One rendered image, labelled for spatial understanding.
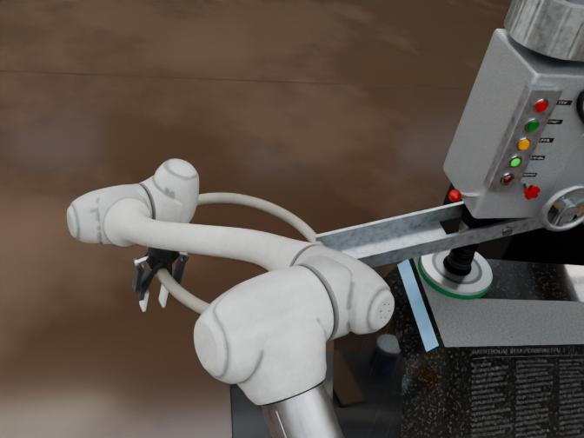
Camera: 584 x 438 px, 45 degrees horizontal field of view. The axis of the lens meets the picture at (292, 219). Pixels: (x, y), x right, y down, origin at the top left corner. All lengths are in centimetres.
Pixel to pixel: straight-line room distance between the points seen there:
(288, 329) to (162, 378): 178
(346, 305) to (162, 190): 59
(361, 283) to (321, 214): 250
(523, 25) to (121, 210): 94
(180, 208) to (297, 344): 60
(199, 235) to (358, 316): 39
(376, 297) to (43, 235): 239
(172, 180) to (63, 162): 225
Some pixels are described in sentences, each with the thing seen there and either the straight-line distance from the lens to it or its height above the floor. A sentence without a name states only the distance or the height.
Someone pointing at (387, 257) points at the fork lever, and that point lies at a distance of 190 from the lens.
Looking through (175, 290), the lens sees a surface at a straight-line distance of 169.
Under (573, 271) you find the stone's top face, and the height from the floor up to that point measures 87.
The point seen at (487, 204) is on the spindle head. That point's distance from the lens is 182.
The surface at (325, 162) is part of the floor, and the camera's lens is 397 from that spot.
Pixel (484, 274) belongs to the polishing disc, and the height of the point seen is 90.
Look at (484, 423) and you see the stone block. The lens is 200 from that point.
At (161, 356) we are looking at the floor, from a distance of 284.
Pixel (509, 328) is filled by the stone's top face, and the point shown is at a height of 87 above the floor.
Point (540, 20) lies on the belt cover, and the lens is 163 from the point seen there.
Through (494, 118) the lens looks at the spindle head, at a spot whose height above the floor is 142.
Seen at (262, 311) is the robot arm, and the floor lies 148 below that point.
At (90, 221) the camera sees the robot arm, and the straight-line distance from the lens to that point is 146.
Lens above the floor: 222
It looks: 39 degrees down
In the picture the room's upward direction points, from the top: 13 degrees clockwise
